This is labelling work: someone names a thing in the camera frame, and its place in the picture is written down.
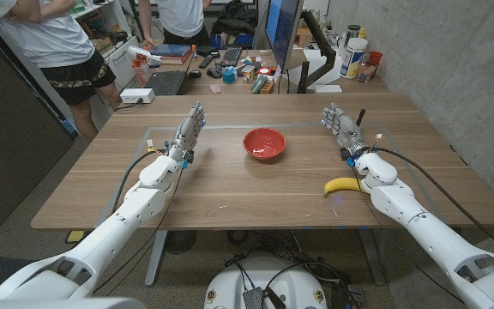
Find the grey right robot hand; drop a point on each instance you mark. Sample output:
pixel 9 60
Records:
pixel 346 129

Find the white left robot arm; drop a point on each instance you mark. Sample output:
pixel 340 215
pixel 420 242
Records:
pixel 101 240

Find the black remote control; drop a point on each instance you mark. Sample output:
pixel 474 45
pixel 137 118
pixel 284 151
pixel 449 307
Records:
pixel 206 62

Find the black laptop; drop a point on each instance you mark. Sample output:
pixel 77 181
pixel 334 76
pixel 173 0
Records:
pixel 165 83

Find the white paper box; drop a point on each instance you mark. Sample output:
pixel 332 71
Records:
pixel 317 60

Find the white shelf unit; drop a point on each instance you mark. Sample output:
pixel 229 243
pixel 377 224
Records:
pixel 120 60

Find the grey table leg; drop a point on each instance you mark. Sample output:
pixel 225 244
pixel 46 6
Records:
pixel 155 257
pixel 371 257

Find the white silver roll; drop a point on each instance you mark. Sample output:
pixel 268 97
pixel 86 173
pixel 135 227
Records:
pixel 143 55

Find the stack of books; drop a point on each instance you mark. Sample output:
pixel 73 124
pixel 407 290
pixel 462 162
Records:
pixel 170 52

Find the clear glass jar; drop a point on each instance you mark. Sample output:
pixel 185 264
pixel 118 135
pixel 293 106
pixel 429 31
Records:
pixel 366 72

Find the black computer mouse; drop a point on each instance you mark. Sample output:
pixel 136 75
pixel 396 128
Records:
pixel 195 74
pixel 214 73

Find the black backpack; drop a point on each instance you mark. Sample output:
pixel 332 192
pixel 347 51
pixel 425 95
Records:
pixel 234 19

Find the red bowl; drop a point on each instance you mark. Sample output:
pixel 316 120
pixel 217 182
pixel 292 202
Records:
pixel 264 143

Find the blue cube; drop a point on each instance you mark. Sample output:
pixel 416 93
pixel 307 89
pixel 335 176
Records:
pixel 229 76

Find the black computer monitor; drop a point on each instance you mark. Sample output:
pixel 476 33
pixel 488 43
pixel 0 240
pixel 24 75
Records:
pixel 283 30

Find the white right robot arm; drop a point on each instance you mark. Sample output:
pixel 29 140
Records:
pixel 435 240

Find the yellow floor note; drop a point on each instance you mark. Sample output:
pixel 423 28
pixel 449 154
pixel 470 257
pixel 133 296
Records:
pixel 75 236

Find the pink sticky note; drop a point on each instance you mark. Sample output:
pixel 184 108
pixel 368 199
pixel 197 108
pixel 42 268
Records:
pixel 277 74

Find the yellow bottle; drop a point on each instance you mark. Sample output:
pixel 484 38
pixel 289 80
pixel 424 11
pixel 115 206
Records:
pixel 362 33

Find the person in grey t-shirt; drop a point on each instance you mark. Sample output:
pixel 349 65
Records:
pixel 182 17

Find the white robot torso base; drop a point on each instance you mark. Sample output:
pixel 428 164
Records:
pixel 234 283

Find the black keyboard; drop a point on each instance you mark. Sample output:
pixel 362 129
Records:
pixel 230 56

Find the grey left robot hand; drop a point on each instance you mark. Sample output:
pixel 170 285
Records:
pixel 187 133

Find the short black stick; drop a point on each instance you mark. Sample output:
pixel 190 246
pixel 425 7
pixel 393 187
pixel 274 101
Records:
pixel 360 116

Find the white power strip box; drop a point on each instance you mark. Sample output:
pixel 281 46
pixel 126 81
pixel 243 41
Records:
pixel 137 95

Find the person in black shorts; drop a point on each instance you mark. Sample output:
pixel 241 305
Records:
pixel 50 38

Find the orange wooden block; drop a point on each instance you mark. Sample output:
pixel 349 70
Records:
pixel 267 87

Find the black round floor fan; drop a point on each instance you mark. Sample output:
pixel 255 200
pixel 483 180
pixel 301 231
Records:
pixel 180 241

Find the red tape dispenser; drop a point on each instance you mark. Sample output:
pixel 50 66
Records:
pixel 266 70

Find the small pink eraser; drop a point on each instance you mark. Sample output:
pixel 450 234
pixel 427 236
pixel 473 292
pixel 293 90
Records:
pixel 215 89

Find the white canister blue label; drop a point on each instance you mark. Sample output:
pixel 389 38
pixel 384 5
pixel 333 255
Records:
pixel 352 58

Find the yellow toy banana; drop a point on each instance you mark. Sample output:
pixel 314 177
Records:
pixel 341 184

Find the red plastic cup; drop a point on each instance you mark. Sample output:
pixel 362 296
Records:
pixel 375 57

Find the multicolour puzzle cube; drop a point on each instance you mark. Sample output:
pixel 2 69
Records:
pixel 248 74

